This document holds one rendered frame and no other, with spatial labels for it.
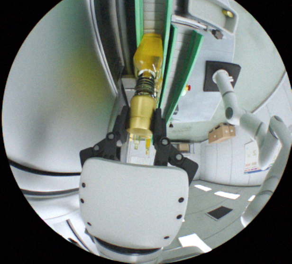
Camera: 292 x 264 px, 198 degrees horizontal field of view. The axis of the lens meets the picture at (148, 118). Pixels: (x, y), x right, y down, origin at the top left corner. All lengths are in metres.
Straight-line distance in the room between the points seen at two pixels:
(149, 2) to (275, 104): 3.67
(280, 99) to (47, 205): 3.87
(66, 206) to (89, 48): 0.32
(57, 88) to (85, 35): 0.12
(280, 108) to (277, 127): 3.36
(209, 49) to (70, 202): 0.74
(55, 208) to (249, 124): 0.57
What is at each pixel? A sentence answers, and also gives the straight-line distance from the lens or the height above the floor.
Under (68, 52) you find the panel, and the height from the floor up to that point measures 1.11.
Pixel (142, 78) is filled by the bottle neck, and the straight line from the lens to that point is 0.15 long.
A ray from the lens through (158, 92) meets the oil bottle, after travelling 0.22.
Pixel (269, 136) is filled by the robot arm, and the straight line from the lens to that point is 0.33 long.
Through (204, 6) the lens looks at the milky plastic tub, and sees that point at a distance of 0.51.
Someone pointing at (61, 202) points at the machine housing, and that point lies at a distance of 0.21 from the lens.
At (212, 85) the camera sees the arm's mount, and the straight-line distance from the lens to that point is 0.72.
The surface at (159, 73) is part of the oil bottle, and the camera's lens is 0.18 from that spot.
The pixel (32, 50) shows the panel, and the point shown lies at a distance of 0.15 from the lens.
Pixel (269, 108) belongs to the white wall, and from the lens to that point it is 3.76.
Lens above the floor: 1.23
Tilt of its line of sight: 24 degrees down
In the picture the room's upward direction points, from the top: 175 degrees counter-clockwise
